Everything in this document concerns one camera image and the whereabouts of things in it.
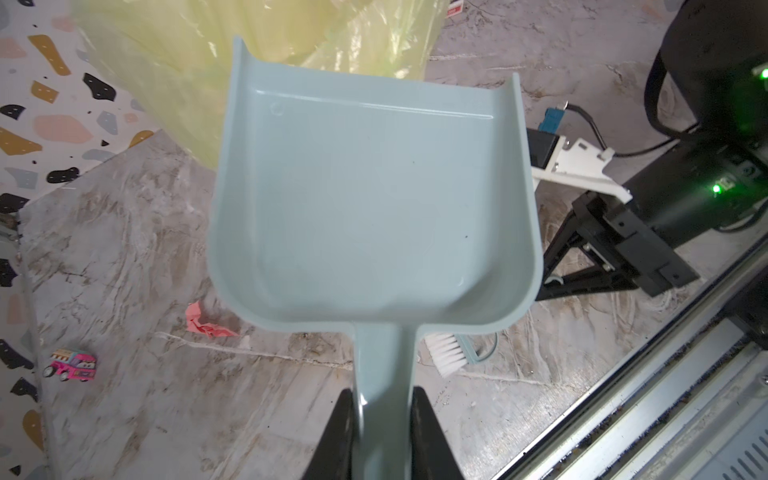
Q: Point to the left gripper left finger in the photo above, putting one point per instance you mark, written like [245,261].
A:
[332,458]

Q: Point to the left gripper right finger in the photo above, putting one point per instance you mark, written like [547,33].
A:
[432,458]

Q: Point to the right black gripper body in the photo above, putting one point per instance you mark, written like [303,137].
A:
[692,188]

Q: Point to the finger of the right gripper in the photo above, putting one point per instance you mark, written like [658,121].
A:
[569,236]
[593,280]

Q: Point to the teal hand brush white bristles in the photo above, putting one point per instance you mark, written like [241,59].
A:
[451,352]

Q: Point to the teal plastic dustpan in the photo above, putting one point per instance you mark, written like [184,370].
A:
[381,208]

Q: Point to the cream trash bin yellow bag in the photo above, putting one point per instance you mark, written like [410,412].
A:
[175,57]

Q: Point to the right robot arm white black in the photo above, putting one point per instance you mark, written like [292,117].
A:
[706,93]

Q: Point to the pink paper scrap far left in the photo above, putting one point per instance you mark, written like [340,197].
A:
[197,324]

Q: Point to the small card box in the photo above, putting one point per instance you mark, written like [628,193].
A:
[455,7]

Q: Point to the small pink toy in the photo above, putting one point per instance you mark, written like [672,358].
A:
[70,364]

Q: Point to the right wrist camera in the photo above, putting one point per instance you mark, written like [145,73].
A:
[574,163]

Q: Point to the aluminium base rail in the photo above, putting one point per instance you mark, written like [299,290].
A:
[689,404]

